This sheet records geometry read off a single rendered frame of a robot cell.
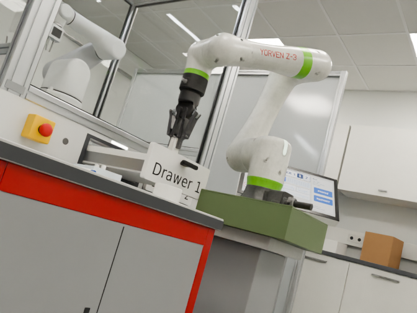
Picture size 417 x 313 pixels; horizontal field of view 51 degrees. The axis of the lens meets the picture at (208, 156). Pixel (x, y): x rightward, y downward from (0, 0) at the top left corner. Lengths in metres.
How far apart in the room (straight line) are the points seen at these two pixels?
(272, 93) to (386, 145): 3.02
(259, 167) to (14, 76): 0.81
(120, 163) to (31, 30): 0.47
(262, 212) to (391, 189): 3.28
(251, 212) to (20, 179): 0.79
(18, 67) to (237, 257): 0.87
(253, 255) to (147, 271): 0.52
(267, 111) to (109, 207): 1.01
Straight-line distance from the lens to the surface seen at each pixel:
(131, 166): 1.35
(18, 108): 1.41
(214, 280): 1.48
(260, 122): 1.71
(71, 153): 1.51
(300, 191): 2.31
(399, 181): 4.57
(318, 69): 1.70
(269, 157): 1.51
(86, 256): 0.86
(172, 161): 1.36
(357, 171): 4.68
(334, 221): 2.26
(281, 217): 1.32
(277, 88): 1.79
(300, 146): 3.11
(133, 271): 0.95
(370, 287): 4.11
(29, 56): 1.43
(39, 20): 1.46
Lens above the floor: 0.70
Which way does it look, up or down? 10 degrees up
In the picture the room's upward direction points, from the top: 16 degrees clockwise
